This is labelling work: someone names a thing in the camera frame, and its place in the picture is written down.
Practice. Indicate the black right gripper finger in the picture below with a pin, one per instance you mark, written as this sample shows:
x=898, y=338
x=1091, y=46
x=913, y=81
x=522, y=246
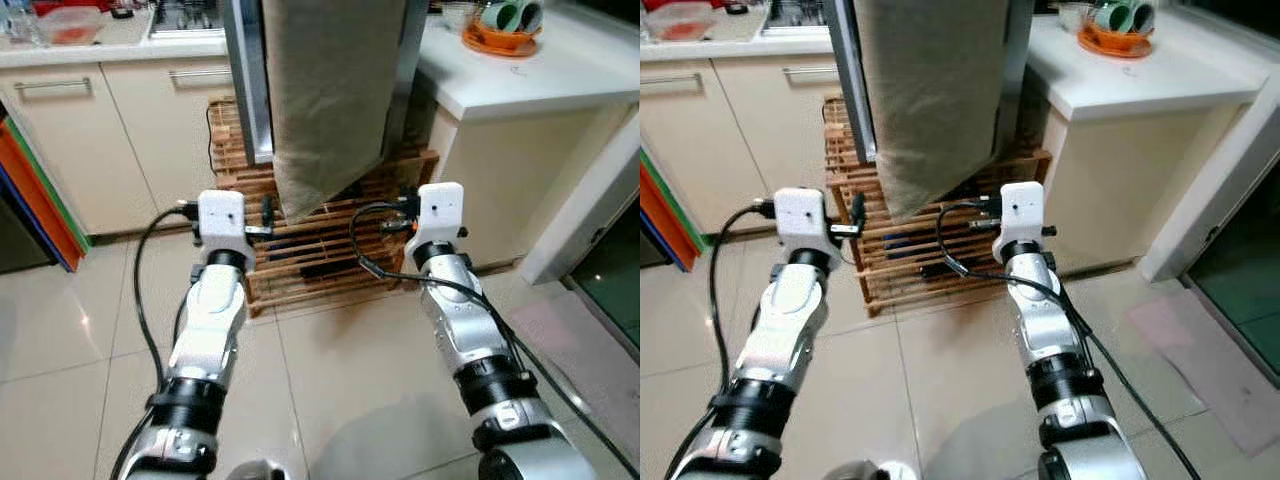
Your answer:
x=406, y=203
x=993, y=203

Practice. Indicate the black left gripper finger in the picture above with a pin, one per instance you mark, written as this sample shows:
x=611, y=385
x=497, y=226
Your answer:
x=266, y=212
x=858, y=212

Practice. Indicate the wooden slatted rack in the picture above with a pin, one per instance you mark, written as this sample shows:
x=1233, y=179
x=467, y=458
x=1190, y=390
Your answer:
x=850, y=182
x=235, y=180

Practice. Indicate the black flat box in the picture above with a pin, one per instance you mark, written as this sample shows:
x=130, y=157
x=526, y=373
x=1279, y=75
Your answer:
x=945, y=268

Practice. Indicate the cream kitchen cabinet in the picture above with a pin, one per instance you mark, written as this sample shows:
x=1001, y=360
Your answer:
x=130, y=150
x=740, y=150

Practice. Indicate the green board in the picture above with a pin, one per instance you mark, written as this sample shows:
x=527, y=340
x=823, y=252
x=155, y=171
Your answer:
x=52, y=180
x=676, y=200

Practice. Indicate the orange board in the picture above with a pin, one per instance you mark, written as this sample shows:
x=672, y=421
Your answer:
x=665, y=225
x=35, y=200

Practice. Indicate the white side counter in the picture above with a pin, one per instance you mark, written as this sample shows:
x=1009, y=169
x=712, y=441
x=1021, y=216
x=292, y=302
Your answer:
x=1150, y=80
x=540, y=80

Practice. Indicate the orange bowl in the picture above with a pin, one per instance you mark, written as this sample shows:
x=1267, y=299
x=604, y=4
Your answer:
x=500, y=45
x=1115, y=45

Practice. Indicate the white kitchen countertop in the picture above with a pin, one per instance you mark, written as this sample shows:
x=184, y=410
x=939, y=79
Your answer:
x=120, y=50
x=740, y=45

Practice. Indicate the steel gas stove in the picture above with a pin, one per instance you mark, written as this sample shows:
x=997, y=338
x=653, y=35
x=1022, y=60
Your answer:
x=800, y=14
x=185, y=18

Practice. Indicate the green mug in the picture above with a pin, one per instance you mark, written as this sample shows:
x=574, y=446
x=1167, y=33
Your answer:
x=1143, y=14
x=530, y=14
x=495, y=15
x=1108, y=15

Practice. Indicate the clear container red contents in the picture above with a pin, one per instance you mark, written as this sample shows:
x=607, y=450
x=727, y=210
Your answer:
x=70, y=30
x=688, y=25

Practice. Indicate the pink floor mat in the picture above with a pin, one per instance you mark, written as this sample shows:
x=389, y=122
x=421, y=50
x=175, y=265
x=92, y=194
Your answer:
x=1200, y=370

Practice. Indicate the red kitchen container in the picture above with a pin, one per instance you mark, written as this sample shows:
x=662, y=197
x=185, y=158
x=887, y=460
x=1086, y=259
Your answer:
x=670, y=4
x=65, y=5

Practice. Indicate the clear water bottle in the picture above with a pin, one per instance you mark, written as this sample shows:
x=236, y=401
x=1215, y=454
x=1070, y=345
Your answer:
x=15, y=25

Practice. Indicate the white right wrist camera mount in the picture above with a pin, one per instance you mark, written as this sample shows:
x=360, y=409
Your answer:
x=440, y=215
x=1022, y=215

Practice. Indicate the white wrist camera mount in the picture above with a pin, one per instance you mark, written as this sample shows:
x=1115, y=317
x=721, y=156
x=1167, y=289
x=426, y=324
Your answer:
x=440, y=215
x=1022, y=215
x=222, y=220
x=800, y=220

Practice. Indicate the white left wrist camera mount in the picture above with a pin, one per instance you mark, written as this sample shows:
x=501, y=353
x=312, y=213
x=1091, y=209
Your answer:
x=800, y=220
x=222, y=220

